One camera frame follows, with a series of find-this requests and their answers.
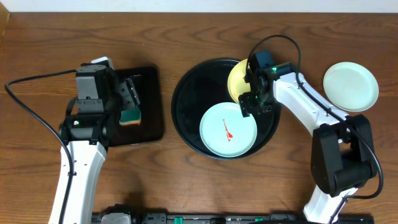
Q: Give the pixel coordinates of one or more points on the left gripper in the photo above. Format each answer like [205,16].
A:
[125,93]

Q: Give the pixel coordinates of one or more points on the green yellow sponge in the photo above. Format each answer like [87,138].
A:
[130,117]

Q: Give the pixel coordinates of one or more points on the dark rectangular tray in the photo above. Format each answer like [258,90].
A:
[151,128]

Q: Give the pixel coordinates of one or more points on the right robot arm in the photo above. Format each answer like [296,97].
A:
[342,158]

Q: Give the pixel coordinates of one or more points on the yellow plate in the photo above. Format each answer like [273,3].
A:
[236,83]

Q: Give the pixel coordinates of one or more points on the light blue plate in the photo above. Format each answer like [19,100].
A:
[226,132]
[350,86]

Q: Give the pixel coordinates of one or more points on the light blue plate top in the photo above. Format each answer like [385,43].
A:
[350,86]

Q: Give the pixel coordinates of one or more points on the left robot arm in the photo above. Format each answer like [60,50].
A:
[85,138]

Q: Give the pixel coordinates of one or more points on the light blue plate bottom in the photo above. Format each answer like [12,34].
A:
[226,132]

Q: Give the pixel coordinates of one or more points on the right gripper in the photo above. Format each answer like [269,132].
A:
[247,104]

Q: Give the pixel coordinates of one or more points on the black round tray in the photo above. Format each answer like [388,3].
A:
[202,87]

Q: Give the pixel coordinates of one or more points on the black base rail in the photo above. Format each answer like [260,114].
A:
[163,218]

